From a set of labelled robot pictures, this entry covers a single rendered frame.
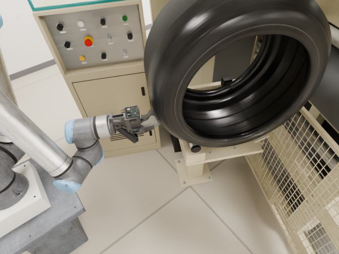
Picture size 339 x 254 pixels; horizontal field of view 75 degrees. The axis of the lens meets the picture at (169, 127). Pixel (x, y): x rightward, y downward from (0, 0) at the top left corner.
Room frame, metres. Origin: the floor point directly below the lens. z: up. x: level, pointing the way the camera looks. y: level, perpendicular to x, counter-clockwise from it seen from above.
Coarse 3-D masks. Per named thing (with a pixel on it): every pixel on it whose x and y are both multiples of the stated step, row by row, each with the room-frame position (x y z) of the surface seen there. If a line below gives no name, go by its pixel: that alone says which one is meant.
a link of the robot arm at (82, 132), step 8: (72, 120) 0.61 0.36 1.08; (80, 120) 0.60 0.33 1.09; (88, 120) 0.60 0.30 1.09; (72, 128) 0.57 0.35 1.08; (80, 128) 0.57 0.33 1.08; (88, 128) 0.57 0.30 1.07; (72, 136) 0.55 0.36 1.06; (80, 136) 0.55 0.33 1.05; (88, 136) 0.55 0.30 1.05; (96, 136) 0.56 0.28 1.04; (80, 144) 0.55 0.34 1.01; (88, 144) 0.55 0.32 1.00
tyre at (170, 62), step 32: (192, 0) 0.65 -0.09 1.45; (224, 0) 0.57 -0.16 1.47; (256, 0) 0.56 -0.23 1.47; (288, 0) 0.57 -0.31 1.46; (160, 32) 0.64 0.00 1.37; (192, 32) 0.54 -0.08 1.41; (224, 32) 0.53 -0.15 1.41; (256, 32) 0.53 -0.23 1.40; (288, 32) 0.54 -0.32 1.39; (320, 32) 0.56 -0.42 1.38; (160, 64) 0.55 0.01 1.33; (192, 64) 0.52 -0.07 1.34; (256, 64) 0.84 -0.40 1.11; (288, 64) 0.77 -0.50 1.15; (320, 64) 0.56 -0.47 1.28; (160, 96) 0.52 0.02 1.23; (192, 96) 0.81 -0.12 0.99; (224, 96) 0.82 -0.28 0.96; (256, 96) 0.77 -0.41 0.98; (288, 96) 0.67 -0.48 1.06; (192, 128) 0.53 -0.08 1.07; (224, 128) 0.66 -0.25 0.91; (256, 128) 0.56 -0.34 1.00
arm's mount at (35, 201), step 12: (24, 168) 0.68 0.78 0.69; (36, 180) 0.61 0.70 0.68; (36, 192) 0.53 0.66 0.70; (24, 204) 0.47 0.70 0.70; (36, 204) 0.48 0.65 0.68; (48, 204) 0.50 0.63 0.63; (0, 216) 0.42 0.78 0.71; (12, 216) 0.43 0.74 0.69; (24, 216) 0.44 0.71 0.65; (0, 228) 0.39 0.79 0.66; (12, 228) 0.40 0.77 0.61
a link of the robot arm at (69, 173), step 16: (0, 96) 0.53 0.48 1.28; (0, 112) 0.49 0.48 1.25; (16, 112) 0.51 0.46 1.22; (0, 128) 0.47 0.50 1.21; (16, 128) 0.48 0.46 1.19; (32, 128) 0.50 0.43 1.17; (16, 144) 0.46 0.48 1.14; (32, 144) 0.46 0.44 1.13; (48, 144) 0.48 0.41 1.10; (48, 160) 0.45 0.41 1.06; (64, 160) 0.47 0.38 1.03; (80, 160) 0.50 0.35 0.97; (64, 176) 0.43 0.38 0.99; (80, 176) 0.44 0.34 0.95
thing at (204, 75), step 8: (208, 64) 0.94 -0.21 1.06; (200, 72) 0.94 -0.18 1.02; (208, 72) 0.94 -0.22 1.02; (192, 80) 0.94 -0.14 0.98; (200, 80) 0.94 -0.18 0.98; (208, 80) 0.95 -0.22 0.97; (184, 160) 1.04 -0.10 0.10; (192, 168) 0.94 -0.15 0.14; (200, 168) 0.95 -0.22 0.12; (192, 176) 0.94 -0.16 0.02
